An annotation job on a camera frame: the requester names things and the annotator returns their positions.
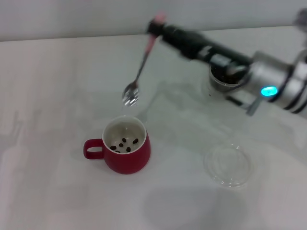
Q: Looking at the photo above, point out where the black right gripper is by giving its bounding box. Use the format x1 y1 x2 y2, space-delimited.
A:
147 20 252 69

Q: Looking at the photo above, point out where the coffee beans heap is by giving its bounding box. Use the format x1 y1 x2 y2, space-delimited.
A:
210 66 245 85

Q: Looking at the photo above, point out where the pink handled metal spoon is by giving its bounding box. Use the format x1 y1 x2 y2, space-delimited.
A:
121 15 166 108

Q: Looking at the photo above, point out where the red ceramic mug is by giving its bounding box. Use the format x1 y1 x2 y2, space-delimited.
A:
83 115 151 175

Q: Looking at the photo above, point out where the small clear glass dish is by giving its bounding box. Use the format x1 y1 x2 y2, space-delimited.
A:
203 143 254 189

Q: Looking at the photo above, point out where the glass cup of coffee beans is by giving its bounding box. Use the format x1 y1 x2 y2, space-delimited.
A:
201 71 243 107

